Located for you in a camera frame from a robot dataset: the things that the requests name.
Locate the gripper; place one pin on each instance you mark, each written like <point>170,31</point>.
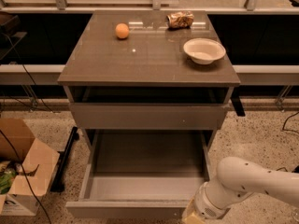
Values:
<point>205,204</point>

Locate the grey drawer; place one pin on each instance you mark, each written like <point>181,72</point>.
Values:
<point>148,117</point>
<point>142,174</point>

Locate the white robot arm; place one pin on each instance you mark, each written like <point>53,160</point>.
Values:
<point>235,180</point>

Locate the grey drawer cabinet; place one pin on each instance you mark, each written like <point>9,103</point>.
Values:
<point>149,67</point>

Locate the black bar on floor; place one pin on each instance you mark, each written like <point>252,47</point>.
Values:
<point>58,184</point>

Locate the cardboard box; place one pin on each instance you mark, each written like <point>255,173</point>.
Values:
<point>34,163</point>

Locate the white bowl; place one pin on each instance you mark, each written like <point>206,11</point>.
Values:
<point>204,51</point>

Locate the green packet in box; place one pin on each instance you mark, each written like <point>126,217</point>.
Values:
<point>6,180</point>

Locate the crushed metal can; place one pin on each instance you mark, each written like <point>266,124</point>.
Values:
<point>182,19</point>

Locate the orange fruit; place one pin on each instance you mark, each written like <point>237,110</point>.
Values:
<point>122,31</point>

